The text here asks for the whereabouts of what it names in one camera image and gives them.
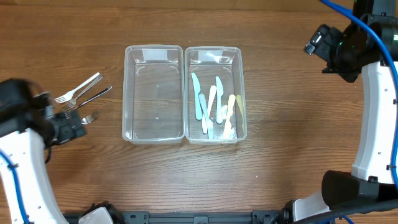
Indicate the cream plastic knife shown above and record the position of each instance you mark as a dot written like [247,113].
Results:
[229,131]

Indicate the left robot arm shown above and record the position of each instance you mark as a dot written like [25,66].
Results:
[29,129]

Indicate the left clear plastic container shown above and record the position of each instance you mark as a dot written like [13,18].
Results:
[153,94]

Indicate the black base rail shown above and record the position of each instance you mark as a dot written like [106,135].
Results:
[144,217]

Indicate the white plastic fork upper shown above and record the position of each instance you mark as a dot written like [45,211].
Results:
[68,96]

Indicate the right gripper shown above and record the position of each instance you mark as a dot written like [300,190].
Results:
[325,43]

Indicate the clear plastic container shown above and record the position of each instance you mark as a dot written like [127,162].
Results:
[153,94]
[207,62]

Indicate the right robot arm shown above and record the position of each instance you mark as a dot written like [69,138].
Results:
[366,49]

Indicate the right clear plastic container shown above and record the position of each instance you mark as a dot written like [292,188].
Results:
[207,62]

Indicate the light blue plastic knife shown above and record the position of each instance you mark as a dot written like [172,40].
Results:
[197,90]

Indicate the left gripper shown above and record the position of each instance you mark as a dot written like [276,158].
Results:
[72,125]

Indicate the metal fork dark handle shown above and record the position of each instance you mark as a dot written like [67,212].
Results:
[94,97]

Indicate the pale blue plastic knife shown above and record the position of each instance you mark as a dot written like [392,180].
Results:
[207,122]

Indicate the white plastic knife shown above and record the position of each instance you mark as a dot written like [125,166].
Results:
[211,98]

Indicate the metal fork under white fork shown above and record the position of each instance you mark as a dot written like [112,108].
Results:
[72,102]

